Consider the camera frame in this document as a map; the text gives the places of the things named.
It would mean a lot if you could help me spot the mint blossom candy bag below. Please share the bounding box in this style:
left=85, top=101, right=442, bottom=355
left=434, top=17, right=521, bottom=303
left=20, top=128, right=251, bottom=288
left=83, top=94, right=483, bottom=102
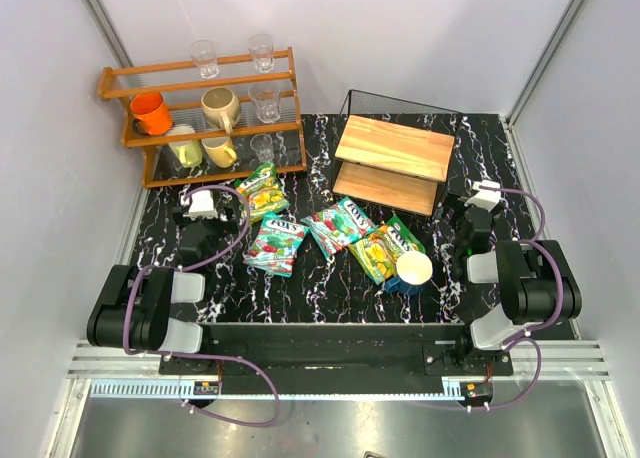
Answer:
left=301, top=196, right=376, bottom=261
left=243, top=212, right=309, bottom=278

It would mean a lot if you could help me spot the green spring tea candy bag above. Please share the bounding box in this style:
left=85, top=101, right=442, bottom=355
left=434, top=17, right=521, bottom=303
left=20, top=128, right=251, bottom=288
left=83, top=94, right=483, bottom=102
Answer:
left=235, top=162, right=290, bottom=224

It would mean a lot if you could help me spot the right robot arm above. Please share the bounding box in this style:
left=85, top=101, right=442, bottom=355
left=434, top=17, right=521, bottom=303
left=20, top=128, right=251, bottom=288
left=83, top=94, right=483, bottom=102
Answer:
left=452, top=202, right=582, bottom=356

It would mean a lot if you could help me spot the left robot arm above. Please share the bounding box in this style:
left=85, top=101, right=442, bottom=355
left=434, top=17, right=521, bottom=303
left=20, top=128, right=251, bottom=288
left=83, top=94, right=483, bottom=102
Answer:
left=86, top=207, right=238, bottom=353

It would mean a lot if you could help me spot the clear glass bottom shelf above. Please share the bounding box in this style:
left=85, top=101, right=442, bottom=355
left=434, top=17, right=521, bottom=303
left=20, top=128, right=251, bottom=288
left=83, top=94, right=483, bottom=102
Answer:
left=250, top=134, right=274, bottom=163

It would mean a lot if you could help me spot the clear glass shelf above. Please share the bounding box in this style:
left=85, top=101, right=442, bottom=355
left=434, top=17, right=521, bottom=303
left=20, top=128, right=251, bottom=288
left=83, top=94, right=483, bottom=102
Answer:
left=248, top=81, right=280, bottom=124
left=250, top=134, right=274, bottom=163

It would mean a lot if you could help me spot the clear glass middle shelf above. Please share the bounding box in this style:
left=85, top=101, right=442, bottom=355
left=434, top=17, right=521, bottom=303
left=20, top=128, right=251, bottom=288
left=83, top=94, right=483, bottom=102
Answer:
left=248, top=81, right=280, bottom=124

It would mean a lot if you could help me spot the blue mug white inside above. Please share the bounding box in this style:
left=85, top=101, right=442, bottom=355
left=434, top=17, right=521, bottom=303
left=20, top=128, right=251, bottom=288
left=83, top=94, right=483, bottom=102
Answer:
left=383, top=251, right=433, bottom=297

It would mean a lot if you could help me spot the pale green mug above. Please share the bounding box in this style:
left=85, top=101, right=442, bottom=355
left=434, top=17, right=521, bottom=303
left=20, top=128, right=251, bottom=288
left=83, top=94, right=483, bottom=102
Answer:
left=166, top=124, right=203, bottom=169

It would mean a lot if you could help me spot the yellow mug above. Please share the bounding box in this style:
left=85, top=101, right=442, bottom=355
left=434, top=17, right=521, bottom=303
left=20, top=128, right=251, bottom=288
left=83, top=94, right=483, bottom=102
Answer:
left=202, top=136, right=238, bottom=168

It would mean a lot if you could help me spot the wooden cup rack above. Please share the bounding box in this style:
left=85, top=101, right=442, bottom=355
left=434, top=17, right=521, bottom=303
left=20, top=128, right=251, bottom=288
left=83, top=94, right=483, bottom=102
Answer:
left=97, top=48, right=307, bottom=188

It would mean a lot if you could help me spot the orange mug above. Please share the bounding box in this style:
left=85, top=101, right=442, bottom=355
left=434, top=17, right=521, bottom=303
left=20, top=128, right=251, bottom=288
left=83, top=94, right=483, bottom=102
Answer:
left=129, top=92, right=173, bottom=136

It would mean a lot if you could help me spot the beige mug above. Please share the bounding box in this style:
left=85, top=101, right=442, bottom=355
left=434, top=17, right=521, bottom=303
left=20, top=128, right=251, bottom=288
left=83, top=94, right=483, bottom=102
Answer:
left=201, top=87, right=242, bottom=135

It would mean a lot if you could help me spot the clear glass top left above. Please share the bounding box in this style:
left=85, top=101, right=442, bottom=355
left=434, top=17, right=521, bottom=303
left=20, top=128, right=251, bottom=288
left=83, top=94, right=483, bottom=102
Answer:
left=189, top=40, right=219, bottom=79

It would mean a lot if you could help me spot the clear glass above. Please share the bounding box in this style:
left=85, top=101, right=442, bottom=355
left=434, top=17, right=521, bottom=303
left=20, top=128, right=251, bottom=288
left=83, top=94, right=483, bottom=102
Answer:
left=189, top=40, right=219, bottom=79
left=248, top=34, right=275, bottom=73

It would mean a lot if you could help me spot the clear glass top right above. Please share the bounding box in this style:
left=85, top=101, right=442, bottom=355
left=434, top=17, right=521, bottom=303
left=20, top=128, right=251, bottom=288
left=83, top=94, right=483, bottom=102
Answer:
left=248, top=34, right=275, bottom=73

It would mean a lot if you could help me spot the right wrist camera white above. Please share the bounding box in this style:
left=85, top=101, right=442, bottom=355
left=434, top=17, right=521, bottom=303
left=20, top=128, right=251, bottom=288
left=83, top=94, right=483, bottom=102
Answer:
left=464, top=180, right=501, bottom=212

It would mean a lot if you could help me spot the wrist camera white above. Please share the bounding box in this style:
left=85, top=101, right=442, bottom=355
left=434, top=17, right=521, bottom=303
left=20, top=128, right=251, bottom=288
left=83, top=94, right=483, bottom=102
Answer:
left=182, top=190, right=218, bottom=220
left=464, top=180, right=501, bottom=212

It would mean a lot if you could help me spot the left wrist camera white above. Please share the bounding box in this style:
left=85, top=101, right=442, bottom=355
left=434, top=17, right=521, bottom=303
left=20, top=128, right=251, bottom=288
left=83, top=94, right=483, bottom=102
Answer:
left=182, top=190, right=218, bottom=220

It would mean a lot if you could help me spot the black wire wooden shelf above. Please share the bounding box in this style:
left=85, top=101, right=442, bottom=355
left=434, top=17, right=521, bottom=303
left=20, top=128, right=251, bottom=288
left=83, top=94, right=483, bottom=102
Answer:
left=331, top=89, right=463, bottom=216

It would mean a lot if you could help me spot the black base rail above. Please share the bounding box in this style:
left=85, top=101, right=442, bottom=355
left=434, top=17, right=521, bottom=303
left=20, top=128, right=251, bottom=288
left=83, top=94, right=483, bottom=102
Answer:
left=158, top=321, right=515, bottom=377

